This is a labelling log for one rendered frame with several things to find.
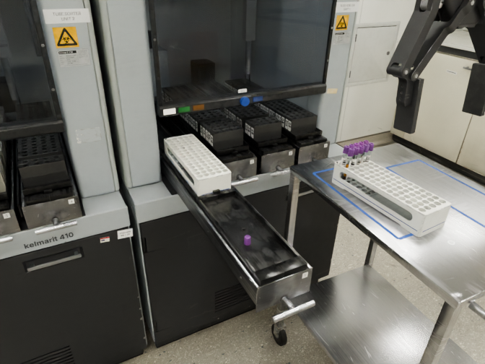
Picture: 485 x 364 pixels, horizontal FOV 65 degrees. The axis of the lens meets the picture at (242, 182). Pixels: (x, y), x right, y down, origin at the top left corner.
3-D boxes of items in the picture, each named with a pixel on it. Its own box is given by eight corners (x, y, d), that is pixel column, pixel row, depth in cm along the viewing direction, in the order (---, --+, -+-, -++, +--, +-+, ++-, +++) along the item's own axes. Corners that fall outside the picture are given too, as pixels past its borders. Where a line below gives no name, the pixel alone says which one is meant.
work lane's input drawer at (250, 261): (157, 170, 130) (154, 146, 126) (195, 162, 136) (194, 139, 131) (265, 330, 75) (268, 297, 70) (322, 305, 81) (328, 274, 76)
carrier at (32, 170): (68, 175, 109) (64, 157, 106) (69, 179, 107) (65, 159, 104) (23, 184, 104) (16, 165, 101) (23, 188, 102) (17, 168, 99)
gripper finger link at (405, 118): (424, 78, 46) (420, 79, 46) (414, 133, 49) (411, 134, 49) (405, 74, 48) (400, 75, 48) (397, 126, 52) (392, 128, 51)
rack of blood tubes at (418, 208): (330, 180, 110) (333, 162, 106) (355, 172, 114) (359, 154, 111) (418, 237, 88) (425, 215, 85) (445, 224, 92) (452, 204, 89)
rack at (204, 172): (164, 156, 125) (162, 138, 122) (193, 150, 129) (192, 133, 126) (198, 200, 102) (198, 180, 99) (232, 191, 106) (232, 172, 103)
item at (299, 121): (312, 128, 144) (315, 113, 141) (315, 131, 142) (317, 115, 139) (286, 133, 139) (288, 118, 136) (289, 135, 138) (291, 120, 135)
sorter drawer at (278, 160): (188, 112, 182) (188, 93, 177) (215, 107, 187) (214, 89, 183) (266, 180, 126) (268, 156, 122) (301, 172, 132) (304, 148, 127)
